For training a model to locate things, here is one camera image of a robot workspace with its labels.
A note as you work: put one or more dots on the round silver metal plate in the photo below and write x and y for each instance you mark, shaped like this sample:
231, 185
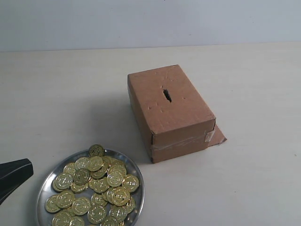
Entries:
44, 218

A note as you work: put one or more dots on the brown cardboard box with slot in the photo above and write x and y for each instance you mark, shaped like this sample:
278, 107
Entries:
173, 118

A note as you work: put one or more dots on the gold coin plate front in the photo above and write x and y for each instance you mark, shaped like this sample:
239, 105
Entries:
96, 214

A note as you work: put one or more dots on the gold coin plate left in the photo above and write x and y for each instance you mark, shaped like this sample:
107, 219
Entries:
65, 199

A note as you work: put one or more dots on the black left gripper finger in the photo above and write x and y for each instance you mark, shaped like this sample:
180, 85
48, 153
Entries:
12, 175

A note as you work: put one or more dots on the gold coin on plate rim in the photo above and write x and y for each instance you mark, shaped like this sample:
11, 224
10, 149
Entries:
96, 150

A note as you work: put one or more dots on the gold coin plate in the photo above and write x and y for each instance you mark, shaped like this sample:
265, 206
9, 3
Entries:
96, 214
65, 199
81, 176
130, 183

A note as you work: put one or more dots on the gold coin plate centre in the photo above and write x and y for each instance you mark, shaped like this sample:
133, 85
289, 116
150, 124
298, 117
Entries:
81, 176

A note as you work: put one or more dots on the gold coin plate right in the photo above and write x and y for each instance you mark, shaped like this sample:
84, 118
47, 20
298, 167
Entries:
130, 183

